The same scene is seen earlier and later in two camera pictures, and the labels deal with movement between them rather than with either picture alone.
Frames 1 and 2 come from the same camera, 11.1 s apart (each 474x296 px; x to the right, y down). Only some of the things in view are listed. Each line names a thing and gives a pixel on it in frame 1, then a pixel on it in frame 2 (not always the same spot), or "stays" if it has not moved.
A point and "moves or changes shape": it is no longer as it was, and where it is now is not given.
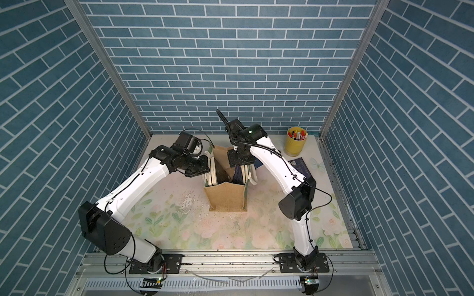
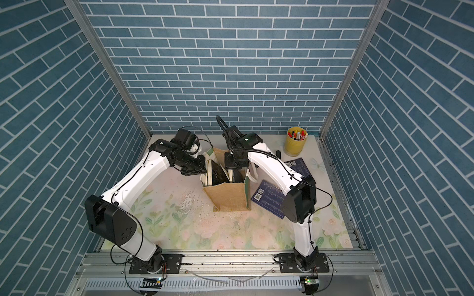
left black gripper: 203,169 stays
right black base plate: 288,264 stays
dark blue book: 257,163 moves or changes shape
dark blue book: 300,164 stays
